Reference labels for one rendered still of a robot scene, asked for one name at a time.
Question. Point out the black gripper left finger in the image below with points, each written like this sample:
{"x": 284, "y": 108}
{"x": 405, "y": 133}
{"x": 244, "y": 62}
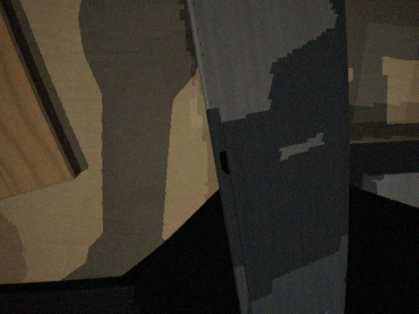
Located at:
{"x": 191, "y": 273}

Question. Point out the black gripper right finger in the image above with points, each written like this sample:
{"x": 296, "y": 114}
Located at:
{"x": 382, "y": 255}

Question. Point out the wooden board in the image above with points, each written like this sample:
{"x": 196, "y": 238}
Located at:
{"x": 34, "y": 151}

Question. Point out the grey roasting tin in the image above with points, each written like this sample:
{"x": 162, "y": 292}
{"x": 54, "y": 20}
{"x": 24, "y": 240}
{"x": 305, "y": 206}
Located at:
{"x": 389, "y": 169}

